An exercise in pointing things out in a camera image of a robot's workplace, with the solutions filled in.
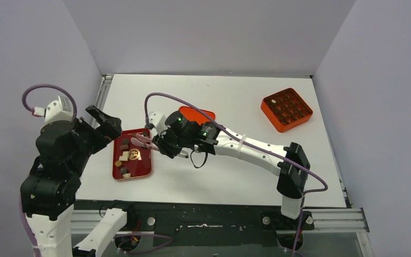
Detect pink silicone tongs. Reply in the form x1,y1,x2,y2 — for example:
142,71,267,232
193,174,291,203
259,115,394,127
130,133,189,158

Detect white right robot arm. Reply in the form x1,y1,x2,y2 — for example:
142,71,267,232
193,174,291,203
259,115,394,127
146,111,310,229

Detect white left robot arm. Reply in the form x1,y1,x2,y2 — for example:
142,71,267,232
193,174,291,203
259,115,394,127
20,105,138,256

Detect white chocolate block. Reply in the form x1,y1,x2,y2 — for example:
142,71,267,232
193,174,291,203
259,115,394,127
119,155,128,162

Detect red chocolate tray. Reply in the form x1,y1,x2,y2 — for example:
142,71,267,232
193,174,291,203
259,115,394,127
112,128,152,181

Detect orange compartment chocolate box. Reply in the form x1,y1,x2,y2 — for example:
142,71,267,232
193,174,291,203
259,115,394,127
261,88,313,133

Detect orange box lid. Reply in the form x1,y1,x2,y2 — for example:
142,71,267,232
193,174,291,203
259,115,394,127
175,106,210,125

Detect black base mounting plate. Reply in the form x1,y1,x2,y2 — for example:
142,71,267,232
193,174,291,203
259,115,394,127
74,200,315,252

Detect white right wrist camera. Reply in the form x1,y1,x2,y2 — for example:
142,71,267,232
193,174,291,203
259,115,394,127
144,112,167,134

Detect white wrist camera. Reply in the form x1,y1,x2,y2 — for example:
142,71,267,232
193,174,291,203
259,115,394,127
144,112,167,134
32,96,73,125

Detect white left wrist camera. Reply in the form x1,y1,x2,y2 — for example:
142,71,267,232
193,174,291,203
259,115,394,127
32,96,73,125

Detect aluminium table edge rail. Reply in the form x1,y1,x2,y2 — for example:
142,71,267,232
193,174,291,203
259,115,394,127
83,74,113,153

